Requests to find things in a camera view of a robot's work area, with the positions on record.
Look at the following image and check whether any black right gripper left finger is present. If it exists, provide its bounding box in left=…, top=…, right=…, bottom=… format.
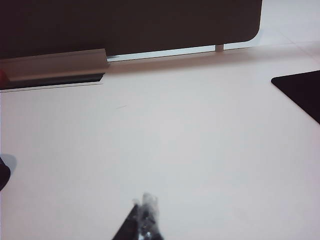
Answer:
left=112, top=203, right=141, bottom=240

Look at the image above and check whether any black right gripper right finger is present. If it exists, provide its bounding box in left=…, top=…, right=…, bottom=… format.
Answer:
left=136, top=191, right=164, bottom=240

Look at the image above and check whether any black mesh basket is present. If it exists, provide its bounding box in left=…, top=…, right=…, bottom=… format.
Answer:
left=0, top=154, right=12, bottom=192

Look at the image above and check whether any brown desk divider panel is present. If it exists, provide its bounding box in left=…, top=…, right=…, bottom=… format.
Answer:
left=0, top=0, right=263, bottom=61

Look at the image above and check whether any black mat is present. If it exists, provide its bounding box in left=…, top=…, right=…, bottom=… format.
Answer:
left=271, top=69, right=320, bottom=125

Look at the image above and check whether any recessed desk cable tray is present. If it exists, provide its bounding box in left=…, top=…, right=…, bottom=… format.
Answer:
left=0, top=72, right=105, bottom=93

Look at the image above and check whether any grey cable tray flap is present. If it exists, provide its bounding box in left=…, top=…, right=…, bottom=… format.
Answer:
left=0, top=48, right=111, bottom=82

